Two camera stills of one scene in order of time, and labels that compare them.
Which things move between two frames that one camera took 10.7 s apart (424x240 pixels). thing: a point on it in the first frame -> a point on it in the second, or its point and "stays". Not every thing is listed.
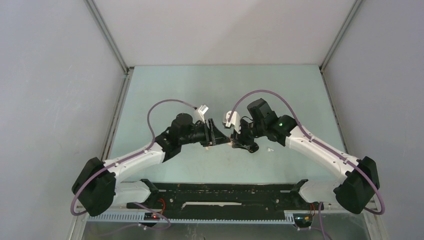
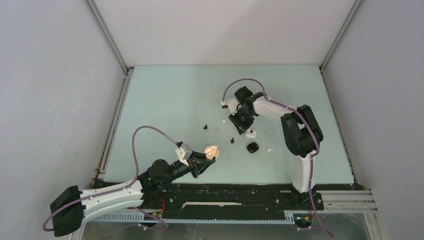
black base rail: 226,200 stays
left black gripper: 219,138 -> 200,167
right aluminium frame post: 325,84 stays
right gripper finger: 251,147 -> 245,125
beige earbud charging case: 231,143 -> 211,151
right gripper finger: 237,137 -> 234,118
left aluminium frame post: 108,34 stays
